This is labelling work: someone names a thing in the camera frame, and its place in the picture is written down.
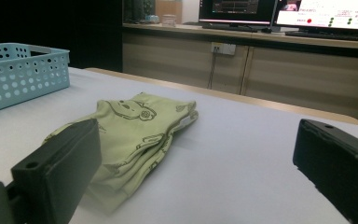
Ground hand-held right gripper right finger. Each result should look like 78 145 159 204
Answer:
292 119 358 224

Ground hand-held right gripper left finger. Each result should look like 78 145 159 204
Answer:
10 118 103 224

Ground green printed garment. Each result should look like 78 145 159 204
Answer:
42 91 200 216

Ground wooden counter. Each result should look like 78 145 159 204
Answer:
122 22 358 124

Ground light blue perforated basket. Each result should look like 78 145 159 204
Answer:
0 42 71 117

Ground black keyboard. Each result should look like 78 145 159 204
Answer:
284 30 358 42
201 23 259 33

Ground white screen monitor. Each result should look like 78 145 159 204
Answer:
275 0 358 32

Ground dark screen monitor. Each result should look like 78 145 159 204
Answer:
198 0 277 26

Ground clear glass jar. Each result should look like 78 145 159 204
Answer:
161 14 177 28

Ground black cable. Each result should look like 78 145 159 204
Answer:
207 48 219 91

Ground white wall socket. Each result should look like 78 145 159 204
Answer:
211 42 237 56

